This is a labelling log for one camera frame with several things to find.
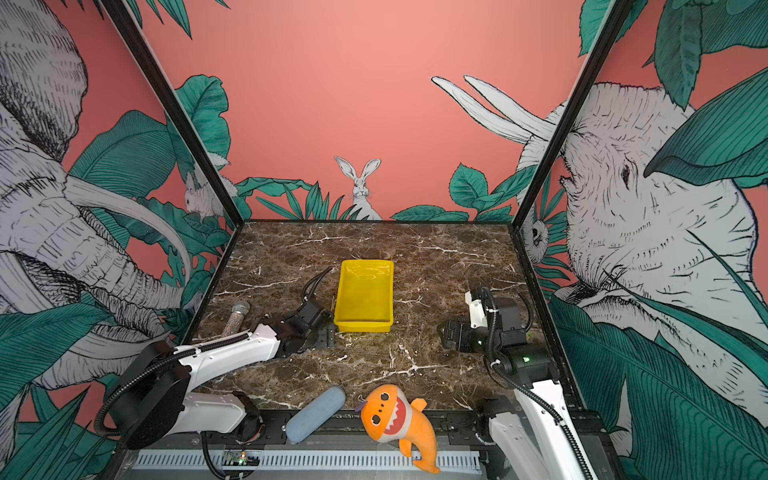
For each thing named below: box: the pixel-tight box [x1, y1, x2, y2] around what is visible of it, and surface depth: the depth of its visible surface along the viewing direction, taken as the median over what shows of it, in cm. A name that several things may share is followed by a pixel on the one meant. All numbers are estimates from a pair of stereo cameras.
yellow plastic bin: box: [334, 259, 395, 333], surface depth 99 cm
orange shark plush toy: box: [354, 384, 440, 474], surface depth 71 cm
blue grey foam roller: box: [285, 386, 346, 444], surface depth 76 cm
